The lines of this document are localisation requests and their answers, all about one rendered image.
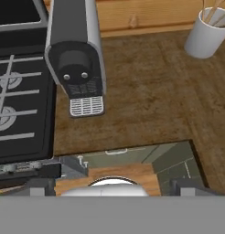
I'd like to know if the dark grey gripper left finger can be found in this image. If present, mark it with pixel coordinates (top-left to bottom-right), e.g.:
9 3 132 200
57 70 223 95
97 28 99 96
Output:
13 177 56 197

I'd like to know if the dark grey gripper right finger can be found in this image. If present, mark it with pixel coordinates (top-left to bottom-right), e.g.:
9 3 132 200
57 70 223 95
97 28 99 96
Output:
169 178 222 197

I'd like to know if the green cupboard door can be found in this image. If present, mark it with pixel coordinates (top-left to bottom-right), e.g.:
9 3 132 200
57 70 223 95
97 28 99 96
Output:
152 141 209 197

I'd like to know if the grey oven knob panel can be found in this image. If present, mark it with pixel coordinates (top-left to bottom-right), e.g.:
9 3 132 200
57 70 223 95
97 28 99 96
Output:
0 160 62 183

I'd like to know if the white round object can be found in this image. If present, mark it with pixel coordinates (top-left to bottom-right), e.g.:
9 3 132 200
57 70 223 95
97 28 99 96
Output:
60 176 149 197

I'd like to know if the black hob with grey grates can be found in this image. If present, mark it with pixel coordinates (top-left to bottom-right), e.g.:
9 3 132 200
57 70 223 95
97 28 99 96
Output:
0 0 57 166

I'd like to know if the black and silver coffee machine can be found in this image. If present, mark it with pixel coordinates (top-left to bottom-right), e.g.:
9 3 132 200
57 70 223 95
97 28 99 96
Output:
44 0 107 119

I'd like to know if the white utensil pot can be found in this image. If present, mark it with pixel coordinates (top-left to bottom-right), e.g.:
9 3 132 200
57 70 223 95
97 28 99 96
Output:
183 6 225 59

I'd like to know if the wooden utensil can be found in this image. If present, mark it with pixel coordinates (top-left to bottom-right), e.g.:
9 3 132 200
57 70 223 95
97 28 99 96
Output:
204 0 225 26

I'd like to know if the white cupboard door handle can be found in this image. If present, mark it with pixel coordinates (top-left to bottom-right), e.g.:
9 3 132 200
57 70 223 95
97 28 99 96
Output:
184 161 192 180

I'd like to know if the white drawer handle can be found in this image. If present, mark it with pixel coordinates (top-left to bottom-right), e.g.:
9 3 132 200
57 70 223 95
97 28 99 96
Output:
104 148 129 155

